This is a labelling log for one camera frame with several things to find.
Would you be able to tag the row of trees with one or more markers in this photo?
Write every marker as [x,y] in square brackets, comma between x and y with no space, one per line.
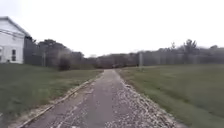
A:
[110,59]

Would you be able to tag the grass verge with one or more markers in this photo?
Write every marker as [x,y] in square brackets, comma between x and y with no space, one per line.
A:
[30,85]

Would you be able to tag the pale concrete kerb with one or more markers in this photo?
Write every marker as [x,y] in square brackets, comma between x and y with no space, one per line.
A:
[50,107]

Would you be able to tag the grey asphalt path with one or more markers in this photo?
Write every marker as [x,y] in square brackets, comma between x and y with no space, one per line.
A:
[101,100]

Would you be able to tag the grass field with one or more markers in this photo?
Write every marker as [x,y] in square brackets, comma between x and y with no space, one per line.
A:
[186,86]

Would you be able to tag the dark bush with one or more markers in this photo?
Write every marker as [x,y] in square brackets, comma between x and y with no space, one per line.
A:
[64,64]

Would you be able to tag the white building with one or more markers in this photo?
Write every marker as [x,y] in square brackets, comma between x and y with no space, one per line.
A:
[11,41]

